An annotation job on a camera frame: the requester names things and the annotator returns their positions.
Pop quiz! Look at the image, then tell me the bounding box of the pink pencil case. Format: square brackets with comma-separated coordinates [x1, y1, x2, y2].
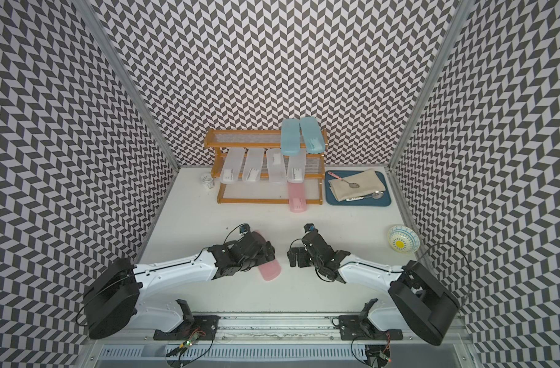
[288, 182, 307, 213]
[252, 231, 281, 282]

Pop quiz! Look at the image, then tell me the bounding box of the clear pencil case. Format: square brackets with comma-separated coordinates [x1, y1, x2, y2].
[287, 150, 307, 184]
[266, 148, 287, 185]
[242, 148, 265, 183]
[220, 147, 246, 185]

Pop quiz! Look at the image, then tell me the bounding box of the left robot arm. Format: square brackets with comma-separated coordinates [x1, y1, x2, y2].
[78, 225, 275, 340]

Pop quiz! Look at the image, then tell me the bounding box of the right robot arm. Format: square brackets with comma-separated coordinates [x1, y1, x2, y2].
[287, 225, 461, 346]

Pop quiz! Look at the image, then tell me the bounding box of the wooden three-tier shelf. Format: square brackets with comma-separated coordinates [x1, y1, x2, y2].
[204, 129, 325, 205]

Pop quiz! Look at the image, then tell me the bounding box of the yellow patterned bowl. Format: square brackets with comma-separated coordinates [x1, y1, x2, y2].
[387, 225, 421, 253]

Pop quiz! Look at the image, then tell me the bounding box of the clear plastic cup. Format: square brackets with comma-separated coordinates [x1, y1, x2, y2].
[200, 173, 215, 190]

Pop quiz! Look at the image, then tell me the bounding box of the metal spoon on tray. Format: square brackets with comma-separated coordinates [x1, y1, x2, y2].
[346, 191, 385, 202]

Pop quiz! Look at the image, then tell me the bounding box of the dark teal tray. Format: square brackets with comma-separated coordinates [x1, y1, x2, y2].
[324, 170, 392, 207]

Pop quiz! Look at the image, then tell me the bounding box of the beige folded cloth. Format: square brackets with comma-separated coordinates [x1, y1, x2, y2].
[327, 170, 387, 202]

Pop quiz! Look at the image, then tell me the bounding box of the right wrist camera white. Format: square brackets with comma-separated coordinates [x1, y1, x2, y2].
[304, 223, 318, 234]

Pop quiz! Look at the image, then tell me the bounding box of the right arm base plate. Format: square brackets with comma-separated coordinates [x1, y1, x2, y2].
[337, 315, 403, 341]

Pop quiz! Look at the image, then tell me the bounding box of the metal spoon pink handle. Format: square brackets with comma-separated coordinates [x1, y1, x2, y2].
[327, 171, 360, 189]

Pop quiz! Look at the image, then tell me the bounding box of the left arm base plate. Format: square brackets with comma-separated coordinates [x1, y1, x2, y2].
[153, 314, 220, 341]

